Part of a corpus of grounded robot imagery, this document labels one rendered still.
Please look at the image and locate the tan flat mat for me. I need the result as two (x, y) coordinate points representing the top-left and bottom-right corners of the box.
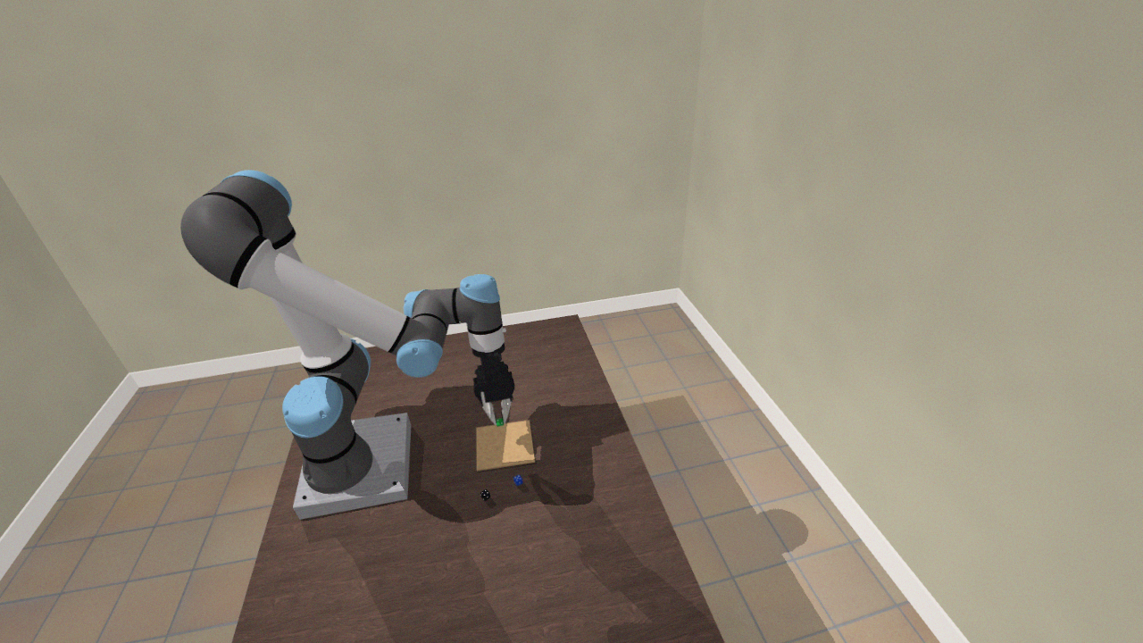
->
(475, 421), (535, 471)

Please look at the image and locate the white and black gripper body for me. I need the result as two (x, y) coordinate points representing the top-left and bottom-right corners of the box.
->
(472, 341), (513, 403)

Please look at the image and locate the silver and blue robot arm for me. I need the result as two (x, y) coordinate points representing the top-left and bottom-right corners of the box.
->
(179, 171), (506, 495)

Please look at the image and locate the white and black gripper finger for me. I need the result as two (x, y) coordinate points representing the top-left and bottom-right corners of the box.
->
(501, 372), (514, 424)
(473, 378), (496, 425)

